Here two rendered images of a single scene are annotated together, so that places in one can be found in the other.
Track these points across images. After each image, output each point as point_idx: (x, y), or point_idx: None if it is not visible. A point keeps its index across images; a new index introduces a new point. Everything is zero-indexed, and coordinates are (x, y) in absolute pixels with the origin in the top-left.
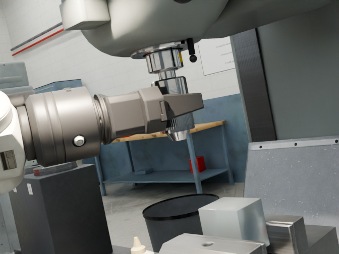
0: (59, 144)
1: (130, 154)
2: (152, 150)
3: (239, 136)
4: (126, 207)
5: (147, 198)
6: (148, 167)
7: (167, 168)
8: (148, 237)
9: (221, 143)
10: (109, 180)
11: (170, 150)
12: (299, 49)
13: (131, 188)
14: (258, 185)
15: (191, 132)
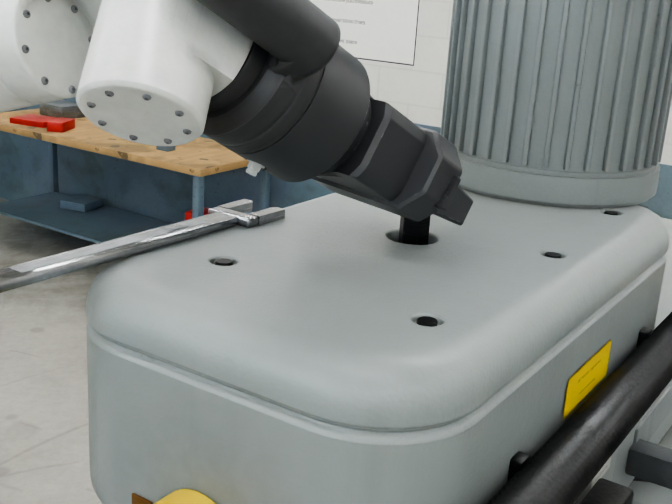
0: None
1: (55, 155)
2: (106, 159)
3: (297, 192)
4: (35, 289)
5: (82, 274)
6: (90, 190)
7: (133, 206)
8: (83, 397)
9: (257, 192)
10: (1, 208)
11: (147, 172)
12: None
13: (47, 230)
14: None
15: (206, 175)
